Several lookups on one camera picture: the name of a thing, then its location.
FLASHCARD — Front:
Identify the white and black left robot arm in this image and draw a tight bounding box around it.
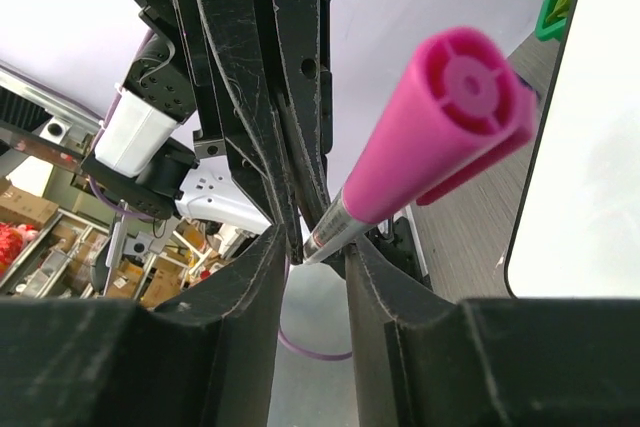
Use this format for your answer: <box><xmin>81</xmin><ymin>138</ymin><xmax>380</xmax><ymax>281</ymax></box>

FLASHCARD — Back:
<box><xmin>83</xmin><ymin>0</ymin><xmax>333</xmax><ymax>263</ymax></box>

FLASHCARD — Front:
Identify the white whiteboard with black frame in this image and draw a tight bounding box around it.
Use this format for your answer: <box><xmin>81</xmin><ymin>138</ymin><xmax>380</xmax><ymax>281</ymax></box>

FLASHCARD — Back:
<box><xmin>504</xmin><ymin>0</ymin><xmax>639</xmax><ymax>298</ymax></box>

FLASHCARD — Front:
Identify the white marker with pink cap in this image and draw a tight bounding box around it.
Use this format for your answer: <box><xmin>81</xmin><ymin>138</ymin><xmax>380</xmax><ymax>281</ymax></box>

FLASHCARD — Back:
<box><xmin>303</xmin><ymin>27</ymin><xmax>537</xmax><ymax>263</ymax></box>

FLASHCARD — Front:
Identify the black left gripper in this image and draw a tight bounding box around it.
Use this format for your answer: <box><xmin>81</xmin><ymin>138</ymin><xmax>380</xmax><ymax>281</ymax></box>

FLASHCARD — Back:
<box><xmin>125</xmin><ymin>0</ymin><xmax>333</xmax><ymax>262</ymax></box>

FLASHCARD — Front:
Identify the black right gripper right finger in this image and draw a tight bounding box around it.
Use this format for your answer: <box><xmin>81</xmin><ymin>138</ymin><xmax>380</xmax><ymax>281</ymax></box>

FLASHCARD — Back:
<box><xmin>345</xmin><ymin>238</ymin><xmax>639</xmax><ymax>426</ymax></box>

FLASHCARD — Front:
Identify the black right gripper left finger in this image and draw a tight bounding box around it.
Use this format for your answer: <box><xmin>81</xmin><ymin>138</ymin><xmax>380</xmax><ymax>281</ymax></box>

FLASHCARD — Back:
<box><xmin>1</xmin><ymin>226</ymin><xmax>286</xmax><ymax>426</ymax></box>

